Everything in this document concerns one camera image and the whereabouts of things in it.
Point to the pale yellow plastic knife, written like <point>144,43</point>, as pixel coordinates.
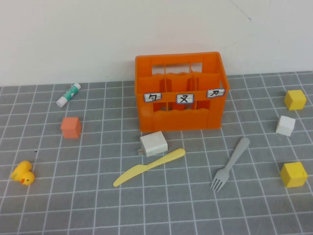
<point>146,167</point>

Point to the orange plastic cutlery holder crate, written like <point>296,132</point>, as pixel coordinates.
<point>181,121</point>

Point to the white label with fork character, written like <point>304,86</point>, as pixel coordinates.
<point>185,98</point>

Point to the white label with knife character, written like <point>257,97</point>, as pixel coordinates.
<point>215,93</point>

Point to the orange foam cube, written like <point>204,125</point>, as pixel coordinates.
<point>71,128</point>

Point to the grey plastic fork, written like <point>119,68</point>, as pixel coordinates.
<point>232,160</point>

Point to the white green glue stick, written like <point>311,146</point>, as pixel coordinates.
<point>68,95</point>

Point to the white foam block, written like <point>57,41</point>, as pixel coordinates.
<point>284,126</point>

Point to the yellow rubber duck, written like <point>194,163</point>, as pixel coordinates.
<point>23,173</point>

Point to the yellow foam cube with notch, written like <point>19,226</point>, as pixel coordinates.
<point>293,175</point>

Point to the white USB wall charger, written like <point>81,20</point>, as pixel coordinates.
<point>154,144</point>

